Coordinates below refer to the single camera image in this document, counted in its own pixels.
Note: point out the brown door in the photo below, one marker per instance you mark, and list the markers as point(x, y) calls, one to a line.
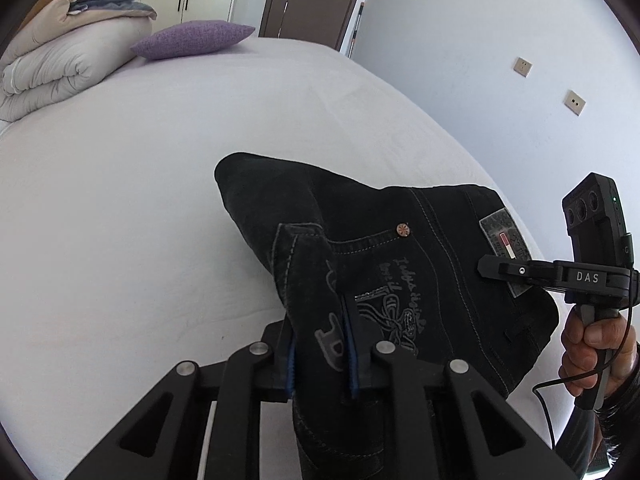
point(312, 0)

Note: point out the person's right hand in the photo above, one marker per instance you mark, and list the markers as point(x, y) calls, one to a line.
point(587, 350)

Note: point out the purple pillow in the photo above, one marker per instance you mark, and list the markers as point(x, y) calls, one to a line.
point(192, 40)

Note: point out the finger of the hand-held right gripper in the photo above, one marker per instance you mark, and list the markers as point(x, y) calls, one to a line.
point(510, 269)

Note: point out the white bed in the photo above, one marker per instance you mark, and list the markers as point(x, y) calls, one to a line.
point(150, 200)

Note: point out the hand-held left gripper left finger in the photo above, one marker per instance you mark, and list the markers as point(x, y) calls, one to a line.
point(290, 365)

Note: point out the blue patterned folded blanket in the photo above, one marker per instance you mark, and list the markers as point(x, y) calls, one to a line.
point(117, 2)

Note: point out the folded white duvet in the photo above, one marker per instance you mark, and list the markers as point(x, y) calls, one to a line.
point(60, 60)

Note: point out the person's right forearm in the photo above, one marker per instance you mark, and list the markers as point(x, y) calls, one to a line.
point(617, 425)

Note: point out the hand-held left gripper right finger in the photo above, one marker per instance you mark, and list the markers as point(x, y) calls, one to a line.
point(353, 360)

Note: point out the black pants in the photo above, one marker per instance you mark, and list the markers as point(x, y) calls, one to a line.
point(350, 220)

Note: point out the beige wall socket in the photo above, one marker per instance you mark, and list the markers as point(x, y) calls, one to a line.
point(523, 67)
point(575, 102)

